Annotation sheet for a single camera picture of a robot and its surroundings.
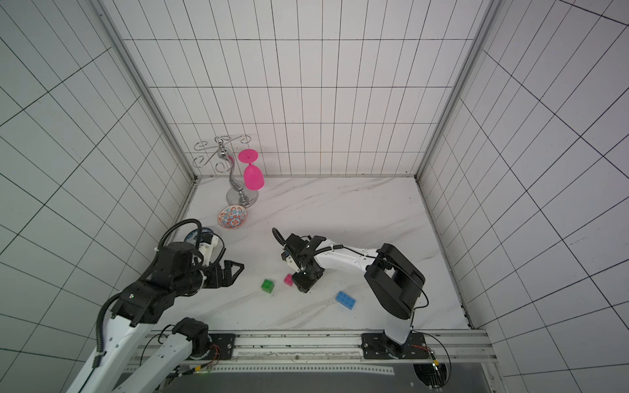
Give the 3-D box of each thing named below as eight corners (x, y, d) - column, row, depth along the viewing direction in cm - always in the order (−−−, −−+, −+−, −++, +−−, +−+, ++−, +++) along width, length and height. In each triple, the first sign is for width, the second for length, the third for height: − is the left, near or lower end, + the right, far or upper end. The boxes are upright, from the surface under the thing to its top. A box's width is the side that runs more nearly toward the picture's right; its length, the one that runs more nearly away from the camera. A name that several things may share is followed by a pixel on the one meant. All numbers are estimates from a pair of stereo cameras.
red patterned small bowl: (219, 228, 103) (215, 222, 99) (224, 211, 109) (221, 205, 105) (246, 228, 103) (243, 223, 99) (250, 211, 109) (248, 205, 105)
